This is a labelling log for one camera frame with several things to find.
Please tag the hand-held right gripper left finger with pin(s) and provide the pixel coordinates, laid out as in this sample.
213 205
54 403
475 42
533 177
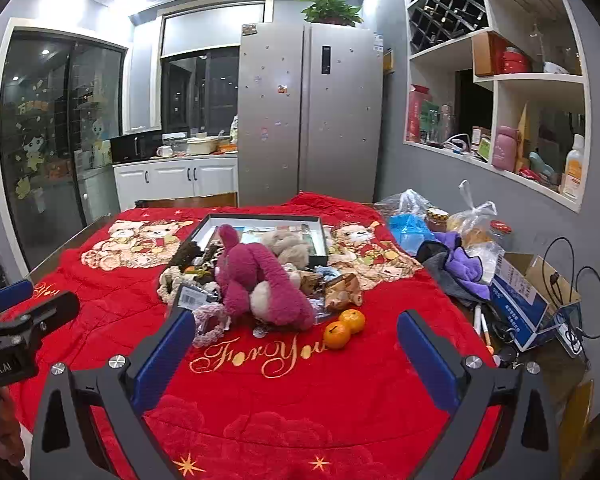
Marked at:
162 360

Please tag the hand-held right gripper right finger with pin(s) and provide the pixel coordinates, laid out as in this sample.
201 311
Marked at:
427 360

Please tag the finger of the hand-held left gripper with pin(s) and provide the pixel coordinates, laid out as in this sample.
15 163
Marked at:
40 315
10 294

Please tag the pink plush toy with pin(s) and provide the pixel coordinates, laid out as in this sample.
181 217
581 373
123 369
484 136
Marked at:
260 270

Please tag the black tray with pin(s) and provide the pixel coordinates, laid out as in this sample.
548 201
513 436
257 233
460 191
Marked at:
317 261

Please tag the person's left hand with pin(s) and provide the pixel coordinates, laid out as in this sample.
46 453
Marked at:
5 435

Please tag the pink crocheted heart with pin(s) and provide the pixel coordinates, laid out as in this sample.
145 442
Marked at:
200 332

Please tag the white pen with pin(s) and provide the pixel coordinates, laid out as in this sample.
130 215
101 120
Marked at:
482 325

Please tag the white crocheted garland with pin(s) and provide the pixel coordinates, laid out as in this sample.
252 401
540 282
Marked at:
170 285

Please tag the orange tangerine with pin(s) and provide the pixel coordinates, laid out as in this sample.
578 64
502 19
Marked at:
354 321
337 336

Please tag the grey cloth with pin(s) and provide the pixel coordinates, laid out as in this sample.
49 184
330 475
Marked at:
442 272

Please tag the purple cloth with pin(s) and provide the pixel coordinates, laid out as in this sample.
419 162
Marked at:
460 265

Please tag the dark brown crocheted piece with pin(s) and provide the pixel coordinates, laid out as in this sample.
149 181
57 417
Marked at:
185 257

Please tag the blue white cardboard box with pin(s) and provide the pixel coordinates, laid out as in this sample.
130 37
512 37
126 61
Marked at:
517 300

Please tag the brown snack packet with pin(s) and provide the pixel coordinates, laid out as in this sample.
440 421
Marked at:
342 290

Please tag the red printed blanket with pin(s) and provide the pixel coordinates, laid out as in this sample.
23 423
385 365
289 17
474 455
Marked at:
280 410

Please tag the blue plastic bag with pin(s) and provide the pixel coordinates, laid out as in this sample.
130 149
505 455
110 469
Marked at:
405 232

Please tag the clear bag with bread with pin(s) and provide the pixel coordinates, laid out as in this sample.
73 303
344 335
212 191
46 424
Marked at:
475 235

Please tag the glass jar gold lid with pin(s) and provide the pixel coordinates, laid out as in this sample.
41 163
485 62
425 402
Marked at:
436 220

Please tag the glass jar red lid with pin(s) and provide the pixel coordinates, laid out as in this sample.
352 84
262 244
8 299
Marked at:
500 232

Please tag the clear plastic bag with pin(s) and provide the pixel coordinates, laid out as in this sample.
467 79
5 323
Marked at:
405 202

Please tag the glass sliding door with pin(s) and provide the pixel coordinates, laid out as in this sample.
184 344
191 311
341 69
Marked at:
40 135

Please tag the beige plush bear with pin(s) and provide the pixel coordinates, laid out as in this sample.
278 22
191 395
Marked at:
285 247

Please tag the white kitchen cabinet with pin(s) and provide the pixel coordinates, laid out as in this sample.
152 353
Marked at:
170 175

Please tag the black microwave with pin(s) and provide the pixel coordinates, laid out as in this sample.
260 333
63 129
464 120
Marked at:
130 147

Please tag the white cup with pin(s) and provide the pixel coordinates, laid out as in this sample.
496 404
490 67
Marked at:
165 151

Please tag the cream cooking pot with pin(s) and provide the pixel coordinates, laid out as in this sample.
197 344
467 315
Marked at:
201 146

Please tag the green card box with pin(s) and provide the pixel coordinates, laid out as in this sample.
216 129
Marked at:
485 147

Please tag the teal ceramic figurine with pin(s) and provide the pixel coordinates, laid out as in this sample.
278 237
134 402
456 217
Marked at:
540 166

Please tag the clear glass bottle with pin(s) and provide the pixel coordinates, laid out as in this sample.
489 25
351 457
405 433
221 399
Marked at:
447 125

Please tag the white bottle orange label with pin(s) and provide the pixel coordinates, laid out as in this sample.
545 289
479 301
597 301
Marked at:
572 170

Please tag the red gift box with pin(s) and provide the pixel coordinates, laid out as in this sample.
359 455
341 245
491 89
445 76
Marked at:
415 115

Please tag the silver refrigerator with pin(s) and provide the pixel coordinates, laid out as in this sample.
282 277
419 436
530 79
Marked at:
280 135

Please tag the dark window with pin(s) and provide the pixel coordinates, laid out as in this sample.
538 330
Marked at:
200 90

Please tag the yellow hanging holder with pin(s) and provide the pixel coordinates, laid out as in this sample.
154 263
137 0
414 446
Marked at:
389 61

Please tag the red canister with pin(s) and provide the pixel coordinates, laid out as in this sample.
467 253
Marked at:
516 62

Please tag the orange brown box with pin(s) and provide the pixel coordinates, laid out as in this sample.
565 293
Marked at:
485 55

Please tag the white roller blind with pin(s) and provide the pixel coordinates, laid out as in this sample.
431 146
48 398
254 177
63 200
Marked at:
212 27

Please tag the potted green plant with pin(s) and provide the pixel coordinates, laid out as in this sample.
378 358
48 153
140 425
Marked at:
330 10

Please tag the white wall shelf unit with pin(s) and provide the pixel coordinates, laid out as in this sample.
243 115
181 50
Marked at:
530 78

